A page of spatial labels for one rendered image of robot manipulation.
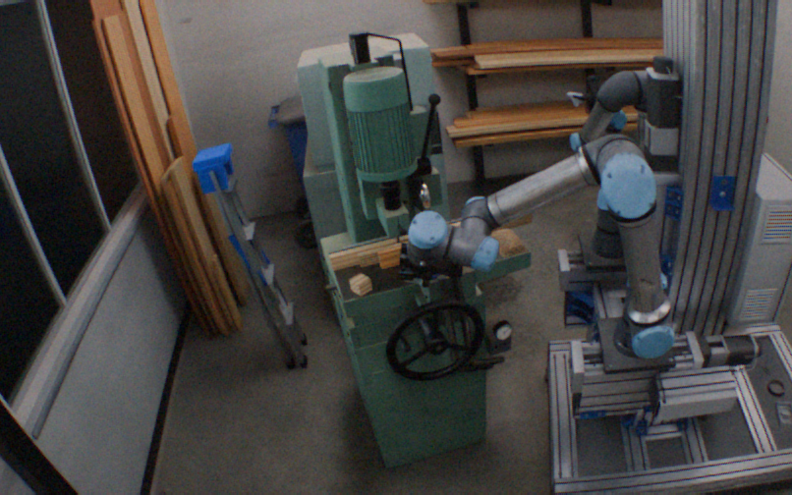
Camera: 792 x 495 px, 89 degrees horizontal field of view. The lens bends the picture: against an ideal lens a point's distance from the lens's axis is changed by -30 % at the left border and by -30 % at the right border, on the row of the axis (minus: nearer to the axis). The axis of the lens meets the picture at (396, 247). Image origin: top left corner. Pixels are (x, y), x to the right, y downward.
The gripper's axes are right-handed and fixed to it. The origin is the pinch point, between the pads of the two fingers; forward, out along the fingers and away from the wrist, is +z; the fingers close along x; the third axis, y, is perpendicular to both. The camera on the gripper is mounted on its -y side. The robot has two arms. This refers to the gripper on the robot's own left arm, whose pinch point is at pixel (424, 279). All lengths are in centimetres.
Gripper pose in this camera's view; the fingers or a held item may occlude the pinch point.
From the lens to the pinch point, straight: 148.6
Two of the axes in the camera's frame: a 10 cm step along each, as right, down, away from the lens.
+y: -10.0, -0.9, 0.0
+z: -0.3, 3.5, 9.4
